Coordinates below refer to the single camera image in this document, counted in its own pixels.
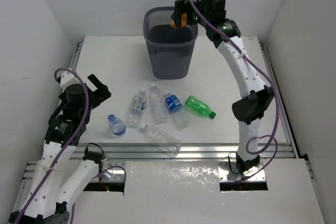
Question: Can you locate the aluminium front rail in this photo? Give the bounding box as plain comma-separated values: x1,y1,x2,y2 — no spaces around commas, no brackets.
23,142,297,183

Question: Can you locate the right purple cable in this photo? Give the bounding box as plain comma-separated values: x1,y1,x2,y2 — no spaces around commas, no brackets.
184,0,279,183

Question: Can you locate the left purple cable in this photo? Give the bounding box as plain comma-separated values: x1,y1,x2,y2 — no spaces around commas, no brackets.
10,68,127,224

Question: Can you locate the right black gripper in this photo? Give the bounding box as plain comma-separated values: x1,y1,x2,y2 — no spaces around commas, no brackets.
173,0,211,27

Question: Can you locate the clear crinkled water bottle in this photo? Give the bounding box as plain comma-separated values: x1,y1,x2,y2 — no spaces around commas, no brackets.
149,83,168,125

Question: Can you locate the grey mesh waste bin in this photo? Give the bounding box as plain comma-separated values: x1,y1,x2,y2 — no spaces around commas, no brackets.
143,6,198,80

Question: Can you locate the clear bottle near table edge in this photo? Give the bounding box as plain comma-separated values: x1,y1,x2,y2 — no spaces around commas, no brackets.
140,124,182,157

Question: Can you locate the white label water bottle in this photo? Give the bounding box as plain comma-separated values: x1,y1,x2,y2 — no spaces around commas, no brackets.
126,89,147,129

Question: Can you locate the orange juice bottle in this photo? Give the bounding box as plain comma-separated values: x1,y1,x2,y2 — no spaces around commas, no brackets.
170,13,187,29

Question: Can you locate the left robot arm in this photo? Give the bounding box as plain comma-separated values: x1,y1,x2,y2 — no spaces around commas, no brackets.
8,74,111,223

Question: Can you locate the blue label water bottle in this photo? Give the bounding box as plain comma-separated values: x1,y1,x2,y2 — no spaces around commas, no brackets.
164,92,190,130

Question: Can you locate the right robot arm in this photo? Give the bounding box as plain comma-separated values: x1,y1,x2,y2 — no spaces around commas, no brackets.
171,0,275,175

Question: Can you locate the purple cable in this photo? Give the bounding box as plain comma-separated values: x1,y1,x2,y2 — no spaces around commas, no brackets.
184,0,279,183
10,68,127,224

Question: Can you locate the green plastic bottle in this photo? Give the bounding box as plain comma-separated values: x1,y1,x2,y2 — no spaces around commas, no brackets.
185,95,216,119

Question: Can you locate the small blue cap bottle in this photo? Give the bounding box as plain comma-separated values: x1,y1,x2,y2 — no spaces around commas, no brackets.
107,114,126,137

